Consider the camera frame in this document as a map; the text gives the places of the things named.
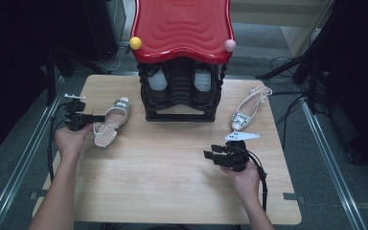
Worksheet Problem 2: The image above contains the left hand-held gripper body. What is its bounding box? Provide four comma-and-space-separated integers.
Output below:
63, 93, 94, 132

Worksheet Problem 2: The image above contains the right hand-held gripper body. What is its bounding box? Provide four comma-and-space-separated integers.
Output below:
218, 130, 261, 173

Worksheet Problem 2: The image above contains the white heeled shoe with buckle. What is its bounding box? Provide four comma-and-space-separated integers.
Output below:
92, 96, 131, 150
230, 85, 273, 132

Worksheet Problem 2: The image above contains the black leather shoe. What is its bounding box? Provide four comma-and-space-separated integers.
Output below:
145, 62, 171, 94
192, 62, 220, 94

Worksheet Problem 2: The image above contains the red and black shoe rack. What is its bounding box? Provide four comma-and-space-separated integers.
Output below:
128, 0, 238, 123

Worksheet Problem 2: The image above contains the person's left hand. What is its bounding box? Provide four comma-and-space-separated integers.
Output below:
53, 123, 94, 161

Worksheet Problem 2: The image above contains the person's right hand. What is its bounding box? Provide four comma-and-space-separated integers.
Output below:
219, 160, 262, 206

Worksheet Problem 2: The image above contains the person's dark clothing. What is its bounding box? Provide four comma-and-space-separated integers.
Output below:
100, 222, 247, 230

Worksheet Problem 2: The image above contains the black curtain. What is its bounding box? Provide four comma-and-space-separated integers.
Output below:
0, 0, 119, 159
300, 0, 368, 175

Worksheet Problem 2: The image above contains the black tripod stand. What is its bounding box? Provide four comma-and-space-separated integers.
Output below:
255, 47, 325, 114

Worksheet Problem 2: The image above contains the left hand-held gripper cable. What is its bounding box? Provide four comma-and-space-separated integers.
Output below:
47, 101, 75, 183

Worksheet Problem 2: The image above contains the white floor cable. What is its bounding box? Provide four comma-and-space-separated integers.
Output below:
106, 44, 127, 73

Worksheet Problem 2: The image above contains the grey table bracket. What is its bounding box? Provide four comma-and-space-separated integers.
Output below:
28, 190, 47, 201
282, 192, 306, 204

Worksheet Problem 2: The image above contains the black floor cable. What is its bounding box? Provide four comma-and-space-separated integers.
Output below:
268, 56, 303, 80
274, 94, 306, 150

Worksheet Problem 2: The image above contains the metal floor rail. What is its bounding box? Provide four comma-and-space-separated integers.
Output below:
300, 99, 368, 230
0, 75, 66, 230

